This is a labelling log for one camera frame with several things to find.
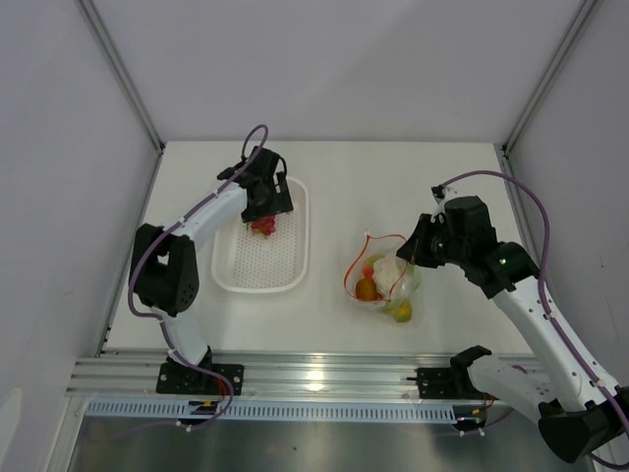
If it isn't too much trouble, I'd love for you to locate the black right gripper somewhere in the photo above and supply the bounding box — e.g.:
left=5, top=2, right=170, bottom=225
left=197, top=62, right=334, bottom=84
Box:
left=396, top=213, right=469, bottom=268

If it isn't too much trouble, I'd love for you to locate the green apple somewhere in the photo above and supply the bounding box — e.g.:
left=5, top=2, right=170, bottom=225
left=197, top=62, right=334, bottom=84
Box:
left=403, top=265, right=422, bottom=294

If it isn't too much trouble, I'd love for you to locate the red grape bunch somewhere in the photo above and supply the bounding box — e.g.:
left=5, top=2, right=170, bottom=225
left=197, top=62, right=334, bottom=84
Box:
left=250, top=215, right=276, bottom=237

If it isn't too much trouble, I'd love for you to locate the white cauliflower with green leaves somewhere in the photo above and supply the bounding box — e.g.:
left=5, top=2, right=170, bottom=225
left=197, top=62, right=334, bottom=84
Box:
left=373, top=254, right=407, bottom=297

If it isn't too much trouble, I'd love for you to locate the clear zip bag orange zipper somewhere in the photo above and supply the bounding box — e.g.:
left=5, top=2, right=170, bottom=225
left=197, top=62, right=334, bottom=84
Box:
left=343, top=232, right=423, bottom=324

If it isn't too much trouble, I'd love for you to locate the red peach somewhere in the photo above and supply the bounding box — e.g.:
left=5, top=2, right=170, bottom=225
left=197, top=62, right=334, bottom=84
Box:
left=362, top=261, right=374, bottom=278

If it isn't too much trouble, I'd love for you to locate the yellow green mango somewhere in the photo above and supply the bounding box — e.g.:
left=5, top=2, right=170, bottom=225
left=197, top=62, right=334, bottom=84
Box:
left=391, top=300, right=413, bottom=324

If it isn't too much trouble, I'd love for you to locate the brown kiwi fruit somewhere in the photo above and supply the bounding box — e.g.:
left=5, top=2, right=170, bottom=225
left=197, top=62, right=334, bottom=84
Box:
left=355, top=277, right=381, bottom=302

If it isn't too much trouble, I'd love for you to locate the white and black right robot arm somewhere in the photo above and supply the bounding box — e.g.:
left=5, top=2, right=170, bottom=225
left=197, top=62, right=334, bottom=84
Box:
left=397, top=197, right=628, bottom=463

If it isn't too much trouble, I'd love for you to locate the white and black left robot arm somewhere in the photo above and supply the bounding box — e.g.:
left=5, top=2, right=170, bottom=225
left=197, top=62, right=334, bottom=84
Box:
left=127, top=146, right=294, bottom=393

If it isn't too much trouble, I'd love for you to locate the white perforated plastic basket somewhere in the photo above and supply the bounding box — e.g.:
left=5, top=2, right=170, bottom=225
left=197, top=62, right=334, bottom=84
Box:
left=210, top=177, right=310, bottom=294

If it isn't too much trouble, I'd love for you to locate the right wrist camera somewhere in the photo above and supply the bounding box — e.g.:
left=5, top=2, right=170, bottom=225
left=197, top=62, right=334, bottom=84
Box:
left=430, top=185, right=458, bottom=205

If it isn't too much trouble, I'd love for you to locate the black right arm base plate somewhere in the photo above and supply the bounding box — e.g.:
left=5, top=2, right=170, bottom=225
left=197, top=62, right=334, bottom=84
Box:
left=407, top=345, right=492, bottom=400

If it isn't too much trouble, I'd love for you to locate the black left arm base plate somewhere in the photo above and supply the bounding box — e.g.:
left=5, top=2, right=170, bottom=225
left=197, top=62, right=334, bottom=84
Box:
left=155, top=354, right=245, bottom=396

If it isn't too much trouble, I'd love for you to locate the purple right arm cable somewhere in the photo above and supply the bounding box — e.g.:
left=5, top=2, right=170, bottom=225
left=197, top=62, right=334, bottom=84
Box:
left=429, top=169, right=629, bottom=468

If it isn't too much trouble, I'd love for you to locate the aluminium mounting rail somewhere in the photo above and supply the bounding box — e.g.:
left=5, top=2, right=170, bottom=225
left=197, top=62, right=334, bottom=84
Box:
left=66, top=350, right=450, bottom=403

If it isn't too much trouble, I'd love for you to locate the white slotted cable duct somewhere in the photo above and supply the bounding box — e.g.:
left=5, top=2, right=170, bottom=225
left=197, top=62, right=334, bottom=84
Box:
left=86, top=398, right=457, bottom=425

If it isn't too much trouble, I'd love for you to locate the left aluminium frame post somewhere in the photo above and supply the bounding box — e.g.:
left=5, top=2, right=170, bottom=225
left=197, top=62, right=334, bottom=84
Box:
left=75, top=0, right=165, bottom=155

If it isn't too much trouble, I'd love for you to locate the aluminium frame post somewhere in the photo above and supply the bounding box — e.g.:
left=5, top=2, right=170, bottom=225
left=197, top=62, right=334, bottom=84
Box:
left=500, top=0, right=603, bottom=159
left=75, top=0, right=165, bottom=155

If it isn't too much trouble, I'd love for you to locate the right aluminium frame post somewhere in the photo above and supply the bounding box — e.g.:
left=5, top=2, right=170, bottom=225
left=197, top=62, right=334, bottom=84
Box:
left=500, top=0, right=603, bottom=159

